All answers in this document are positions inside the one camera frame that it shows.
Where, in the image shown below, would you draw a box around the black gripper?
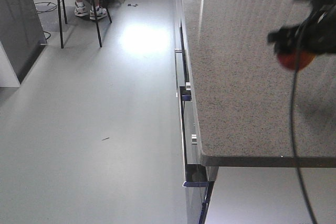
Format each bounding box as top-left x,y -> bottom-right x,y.
267,0 -> 335,54

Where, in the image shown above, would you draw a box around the red yellow apple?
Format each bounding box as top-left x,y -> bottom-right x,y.
277,51 -> 316,71

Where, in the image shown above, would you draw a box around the grey speckled kitchen counter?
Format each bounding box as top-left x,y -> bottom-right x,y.
173,0 -> 336,224

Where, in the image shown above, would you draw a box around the seated person's legs and sneakers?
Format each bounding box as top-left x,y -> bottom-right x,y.
74,0 -> 108,20

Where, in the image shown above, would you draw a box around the dark grey cabinet panel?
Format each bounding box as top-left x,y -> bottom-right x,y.
1,0 -> 46,88

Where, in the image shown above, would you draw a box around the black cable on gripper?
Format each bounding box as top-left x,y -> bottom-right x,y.
288,11 -> 318,224

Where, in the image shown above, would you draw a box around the grey cable on floor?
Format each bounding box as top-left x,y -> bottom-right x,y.
34,1 -> 58,15

